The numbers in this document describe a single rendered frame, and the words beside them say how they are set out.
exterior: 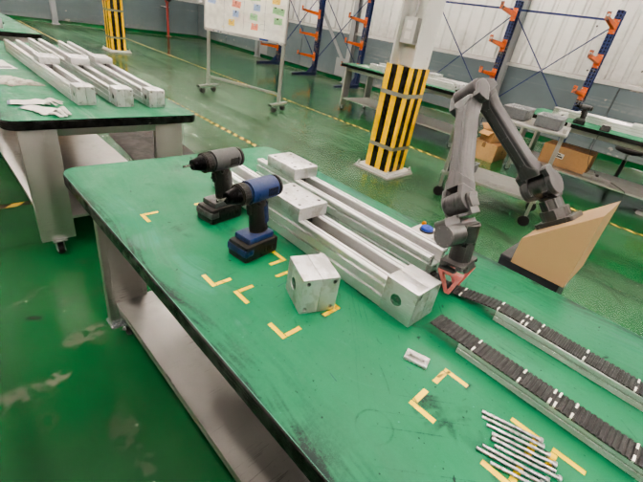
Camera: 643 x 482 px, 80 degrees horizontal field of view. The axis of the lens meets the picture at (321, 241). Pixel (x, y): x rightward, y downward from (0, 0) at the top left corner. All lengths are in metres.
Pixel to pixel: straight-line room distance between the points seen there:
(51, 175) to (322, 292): 1.80
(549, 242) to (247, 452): 1.11
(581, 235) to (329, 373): 0.85
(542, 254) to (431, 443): 0.79
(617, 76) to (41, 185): 8.13
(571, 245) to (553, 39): 7.63
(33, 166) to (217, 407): 1.53
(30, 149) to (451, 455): 2.16
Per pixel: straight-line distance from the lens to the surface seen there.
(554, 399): 0.91
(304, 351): 0.82
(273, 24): 6.48
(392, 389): 0.80
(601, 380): 1.08
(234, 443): 1.35
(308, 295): 0.87
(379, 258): 1.02
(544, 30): 8.93
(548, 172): 1.39
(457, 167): 1.10
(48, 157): 2.38
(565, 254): 1.36
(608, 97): 8.54
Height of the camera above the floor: 1.37
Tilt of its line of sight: 29 degrees down
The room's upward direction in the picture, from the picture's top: 10 degrees clockwise
